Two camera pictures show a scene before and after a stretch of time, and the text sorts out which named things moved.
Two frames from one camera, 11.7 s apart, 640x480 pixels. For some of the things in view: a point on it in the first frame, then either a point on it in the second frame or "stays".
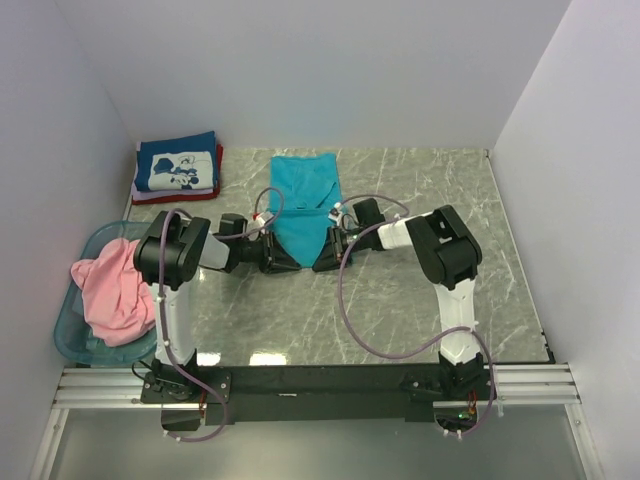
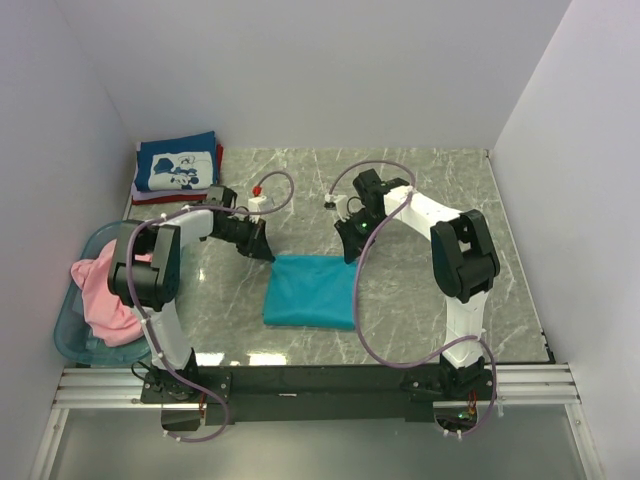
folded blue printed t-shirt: [178, 163] stays
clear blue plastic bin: [73, 334] stays
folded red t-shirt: [220, 152] stays
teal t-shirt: [311, 190] -> [317, 291]
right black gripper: [334, 252] -> [352, 242]
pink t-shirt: [118, 304] stays
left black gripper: [274, 257] -> [256, 245]
